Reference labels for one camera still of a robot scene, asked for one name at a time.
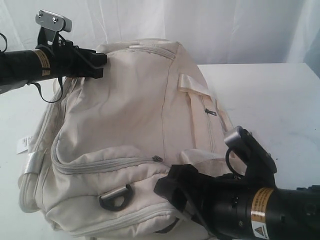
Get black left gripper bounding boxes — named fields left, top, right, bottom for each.
left=49, top=33, right=107, bottom=79

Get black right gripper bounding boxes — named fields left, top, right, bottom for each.
left=153, top=164, right=265, bottom=240

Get cream fabric duffel bag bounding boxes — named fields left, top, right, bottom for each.
left=18, top=39, right=233, bottom=240

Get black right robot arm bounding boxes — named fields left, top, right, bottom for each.
left=154, top=164, right=320, bottom=240

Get white paper tag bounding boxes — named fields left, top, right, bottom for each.
left=16, top=135, right=33, bottom=155

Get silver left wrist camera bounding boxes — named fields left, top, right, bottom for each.
left=35, top=10, right=72, bottom=42

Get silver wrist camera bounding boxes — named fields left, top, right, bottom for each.
left=224, top=126, right=277, bottom=187
left=35, top=10, right=72, bottom=42

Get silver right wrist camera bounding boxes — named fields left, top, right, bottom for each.
left=224, top=126, right=277, bottom=187

